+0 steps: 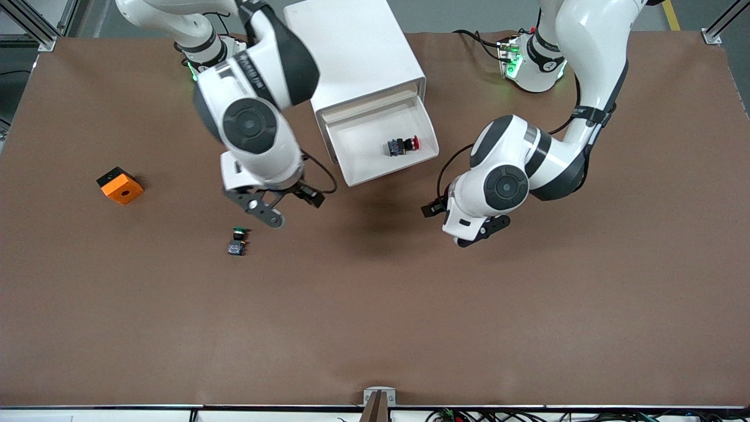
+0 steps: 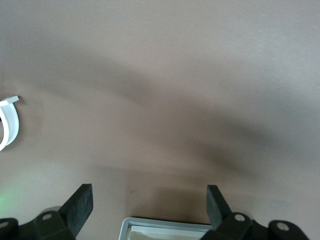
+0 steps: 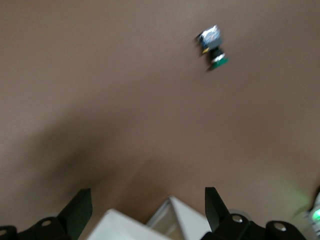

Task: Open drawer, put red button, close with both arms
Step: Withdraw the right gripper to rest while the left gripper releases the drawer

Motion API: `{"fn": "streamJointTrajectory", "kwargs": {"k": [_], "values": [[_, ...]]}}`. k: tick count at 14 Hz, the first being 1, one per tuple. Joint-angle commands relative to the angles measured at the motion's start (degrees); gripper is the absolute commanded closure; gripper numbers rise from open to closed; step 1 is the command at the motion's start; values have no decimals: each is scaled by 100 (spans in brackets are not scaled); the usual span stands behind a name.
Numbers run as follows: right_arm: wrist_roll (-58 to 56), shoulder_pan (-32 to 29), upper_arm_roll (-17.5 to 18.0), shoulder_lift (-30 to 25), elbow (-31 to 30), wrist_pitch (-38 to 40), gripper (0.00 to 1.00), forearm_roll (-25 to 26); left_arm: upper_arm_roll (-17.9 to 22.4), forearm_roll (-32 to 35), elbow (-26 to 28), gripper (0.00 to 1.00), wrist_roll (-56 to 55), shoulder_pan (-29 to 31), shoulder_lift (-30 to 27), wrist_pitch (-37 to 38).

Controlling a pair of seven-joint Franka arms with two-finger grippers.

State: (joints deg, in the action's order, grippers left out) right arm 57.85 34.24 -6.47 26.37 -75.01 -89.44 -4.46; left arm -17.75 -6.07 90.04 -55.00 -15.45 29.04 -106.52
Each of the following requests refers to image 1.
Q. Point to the white table edge rail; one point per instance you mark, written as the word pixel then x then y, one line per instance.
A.
pixel 117 415

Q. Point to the grey metal mount bracket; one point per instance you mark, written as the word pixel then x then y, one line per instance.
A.
pixel 379 391

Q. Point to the brown beam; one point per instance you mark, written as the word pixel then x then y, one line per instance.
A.
pixel 375 410

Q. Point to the green push button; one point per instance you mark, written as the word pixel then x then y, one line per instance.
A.
pixel 237 243

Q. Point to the brown table mat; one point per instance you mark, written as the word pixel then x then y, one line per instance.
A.
pixel 375 293

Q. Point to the aluminium frame profile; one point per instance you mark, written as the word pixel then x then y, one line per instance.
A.
pixel 35 26
pixel 70 14
pixel 718 32

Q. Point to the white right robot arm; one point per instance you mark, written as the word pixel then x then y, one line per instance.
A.
pixel 258 76

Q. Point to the orange box with hole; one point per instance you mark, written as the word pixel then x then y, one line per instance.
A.
pixel 121 187

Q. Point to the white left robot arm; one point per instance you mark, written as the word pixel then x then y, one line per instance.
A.
pixel 592 47

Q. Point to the red push button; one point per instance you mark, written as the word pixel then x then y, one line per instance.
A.
pixel 401 146

